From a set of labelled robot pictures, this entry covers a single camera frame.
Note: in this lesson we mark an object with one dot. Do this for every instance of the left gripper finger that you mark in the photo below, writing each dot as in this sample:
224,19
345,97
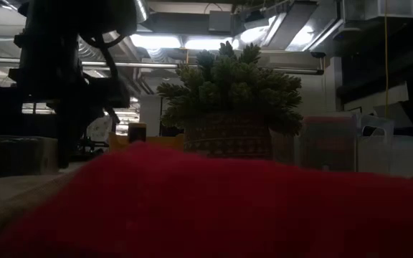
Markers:
68,136

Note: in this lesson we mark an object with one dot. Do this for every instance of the red-lid spice jar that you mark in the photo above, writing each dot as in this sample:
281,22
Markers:
328,143

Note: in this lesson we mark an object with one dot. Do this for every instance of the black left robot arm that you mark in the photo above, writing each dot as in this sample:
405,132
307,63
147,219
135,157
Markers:
66,14

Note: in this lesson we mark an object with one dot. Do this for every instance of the dark machine with green lights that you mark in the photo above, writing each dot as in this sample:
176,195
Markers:
93,147

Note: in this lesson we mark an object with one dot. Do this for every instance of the woven basket on left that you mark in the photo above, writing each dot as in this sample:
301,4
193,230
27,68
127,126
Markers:
13,157

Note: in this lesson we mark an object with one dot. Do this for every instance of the white pillar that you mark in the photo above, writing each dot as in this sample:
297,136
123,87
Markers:
151,118

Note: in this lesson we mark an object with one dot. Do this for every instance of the long ceiling tube lamp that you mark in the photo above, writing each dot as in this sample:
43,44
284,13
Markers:
138,65

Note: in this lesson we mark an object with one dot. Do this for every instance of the beige cloth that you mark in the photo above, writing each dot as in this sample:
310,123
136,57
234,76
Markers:
2,215

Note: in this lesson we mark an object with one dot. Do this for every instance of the bright ceiling lamp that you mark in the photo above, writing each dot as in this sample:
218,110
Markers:
156,41
206,43

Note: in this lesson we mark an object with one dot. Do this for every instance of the red cloth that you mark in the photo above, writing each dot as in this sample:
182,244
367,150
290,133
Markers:
206,208

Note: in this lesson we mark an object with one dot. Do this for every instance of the green artificial potted plant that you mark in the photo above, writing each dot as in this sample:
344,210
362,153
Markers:
228,89

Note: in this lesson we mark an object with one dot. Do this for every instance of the grey ceiling box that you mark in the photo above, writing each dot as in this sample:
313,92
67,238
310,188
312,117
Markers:
221,21

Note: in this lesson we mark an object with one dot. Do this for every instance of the clear plastic container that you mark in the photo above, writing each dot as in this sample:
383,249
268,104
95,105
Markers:
299,157

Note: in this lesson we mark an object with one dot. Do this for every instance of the light grey plastic bin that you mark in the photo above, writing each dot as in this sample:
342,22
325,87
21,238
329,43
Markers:
400,157

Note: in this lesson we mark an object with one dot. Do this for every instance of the white ceiling box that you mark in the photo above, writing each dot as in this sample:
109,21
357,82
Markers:
389,9

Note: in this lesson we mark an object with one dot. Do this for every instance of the small silver round duct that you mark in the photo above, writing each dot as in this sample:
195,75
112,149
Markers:
142,10

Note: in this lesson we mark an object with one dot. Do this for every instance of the white air duct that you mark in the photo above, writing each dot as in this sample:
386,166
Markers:
299,61

